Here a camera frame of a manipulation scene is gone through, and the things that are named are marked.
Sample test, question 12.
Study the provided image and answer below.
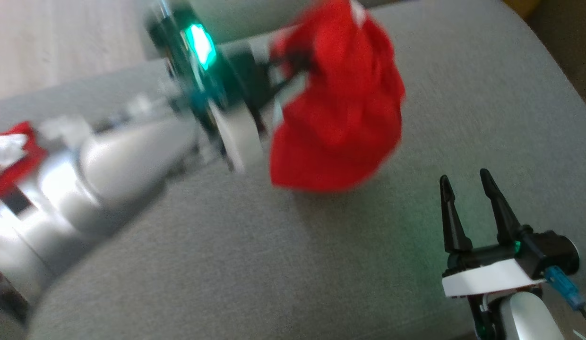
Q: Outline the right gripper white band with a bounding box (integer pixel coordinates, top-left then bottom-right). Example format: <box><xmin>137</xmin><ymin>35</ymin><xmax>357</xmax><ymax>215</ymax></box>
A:
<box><xmin>439</xmin><ymin>168</ymin><xmax>581</xmax><ymax>299</ymax></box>

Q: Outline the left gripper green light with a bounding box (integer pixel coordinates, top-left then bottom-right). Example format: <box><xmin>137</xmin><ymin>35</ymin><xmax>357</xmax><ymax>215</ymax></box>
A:
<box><xmin>146</xmin><ymin>0</ymin><xmax>314</xmax><ymax>173</ymax></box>

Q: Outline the red cloth garment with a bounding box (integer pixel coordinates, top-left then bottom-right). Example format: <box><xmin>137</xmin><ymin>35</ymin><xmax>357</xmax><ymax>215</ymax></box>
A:
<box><xmin>268</xmin><ymin>0</ymin><xmax>407</xmax><ymax>192</ymax></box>

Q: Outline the red shorts white striped trim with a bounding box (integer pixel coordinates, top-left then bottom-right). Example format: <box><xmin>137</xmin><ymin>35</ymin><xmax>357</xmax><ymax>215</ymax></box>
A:
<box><xmin>0</xmin><ymin>120</ymin><xmax>49</xmax><ymax>202</ymax></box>

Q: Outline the grey sofa seat cushion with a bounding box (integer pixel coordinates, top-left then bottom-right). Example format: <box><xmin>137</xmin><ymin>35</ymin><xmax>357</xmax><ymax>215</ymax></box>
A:
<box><xmin>0</xmin><ymin>0</ymin><xmax>586</xmax><ymax>340</ymax></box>

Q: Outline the yellow fabric object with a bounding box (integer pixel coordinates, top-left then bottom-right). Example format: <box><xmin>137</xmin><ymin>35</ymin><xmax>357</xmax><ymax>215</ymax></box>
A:
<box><xmin>503</xmin><ymin>0</ymin><xmax>542</xmax><ymax>17</ymax></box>

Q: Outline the teal left gripper cable plug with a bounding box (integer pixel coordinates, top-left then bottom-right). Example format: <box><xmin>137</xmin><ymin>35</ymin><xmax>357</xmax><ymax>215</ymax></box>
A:
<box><xmin>187</xmin><ymin>87</ymin><xmax>220</xmax><ymax>116</ymax></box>

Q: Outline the blue right gripper cable plug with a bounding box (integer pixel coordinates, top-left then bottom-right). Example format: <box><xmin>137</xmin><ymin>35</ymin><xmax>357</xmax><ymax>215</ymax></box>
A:
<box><xmin>544</xmin><ymin>265</ymin><xmax>586</xmax><ymax>332</ymax></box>

